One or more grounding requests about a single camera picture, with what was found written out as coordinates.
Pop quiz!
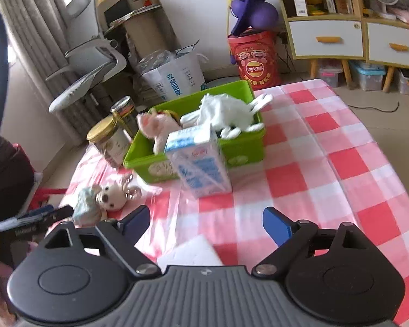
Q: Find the wooden desk shelf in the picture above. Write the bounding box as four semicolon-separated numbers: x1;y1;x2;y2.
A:
97;0;179;58

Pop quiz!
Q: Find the blue white milk carton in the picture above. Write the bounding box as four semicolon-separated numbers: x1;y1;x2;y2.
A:
165;124;232;199

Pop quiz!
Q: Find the wooden white drawer cabinet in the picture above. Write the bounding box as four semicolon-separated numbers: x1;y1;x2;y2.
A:
279;0;409;92

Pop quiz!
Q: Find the purple hopper ball toy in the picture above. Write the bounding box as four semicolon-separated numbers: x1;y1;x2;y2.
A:
227;0;279;37

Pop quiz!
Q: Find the yellow green tall can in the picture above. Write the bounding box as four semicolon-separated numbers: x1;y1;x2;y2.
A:
111;95;139;139

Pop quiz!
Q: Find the round white floor scale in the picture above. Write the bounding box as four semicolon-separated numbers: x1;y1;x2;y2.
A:
206;76;240;89

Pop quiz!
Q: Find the grey white office chair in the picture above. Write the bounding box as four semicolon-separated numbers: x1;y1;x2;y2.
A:
46;0;127;113

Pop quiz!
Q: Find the red lays chip bucket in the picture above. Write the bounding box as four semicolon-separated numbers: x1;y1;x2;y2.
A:
227;28;281;91

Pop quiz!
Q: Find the clear box pink label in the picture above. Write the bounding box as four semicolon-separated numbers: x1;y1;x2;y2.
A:
317;59;344;88

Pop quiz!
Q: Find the clear box blue lid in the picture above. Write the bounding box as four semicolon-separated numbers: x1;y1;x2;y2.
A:
350;60;386;91

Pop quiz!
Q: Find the grey curtain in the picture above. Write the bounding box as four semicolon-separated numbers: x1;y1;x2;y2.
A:
0;0;89;147

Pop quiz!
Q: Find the brown round plush toy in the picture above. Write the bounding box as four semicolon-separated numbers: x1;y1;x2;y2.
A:
148;107;180;124

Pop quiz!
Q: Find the black floor cable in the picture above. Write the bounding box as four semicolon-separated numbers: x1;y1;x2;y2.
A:
346;101;400;114

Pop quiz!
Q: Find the green plastic bin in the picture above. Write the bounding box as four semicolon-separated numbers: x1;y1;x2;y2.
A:
123;79;267;185

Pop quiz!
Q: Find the white plush toy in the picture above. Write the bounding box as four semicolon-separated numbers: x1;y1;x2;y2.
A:
180;94;273;140

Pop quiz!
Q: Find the pink checkered tablecloth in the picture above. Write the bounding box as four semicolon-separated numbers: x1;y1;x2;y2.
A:
44;78;409;327

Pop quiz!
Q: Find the pink plush bunny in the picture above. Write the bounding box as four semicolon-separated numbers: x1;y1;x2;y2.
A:
137;112;182;154

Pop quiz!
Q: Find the white blue paper bag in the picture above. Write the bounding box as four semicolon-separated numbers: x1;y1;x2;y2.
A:
137;41;209;101

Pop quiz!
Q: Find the gold lid cookie jar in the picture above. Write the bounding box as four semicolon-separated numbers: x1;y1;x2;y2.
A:
86;115;131;169

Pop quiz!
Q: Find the white bear blue dress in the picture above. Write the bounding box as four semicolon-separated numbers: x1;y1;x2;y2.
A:
71;174;142;227

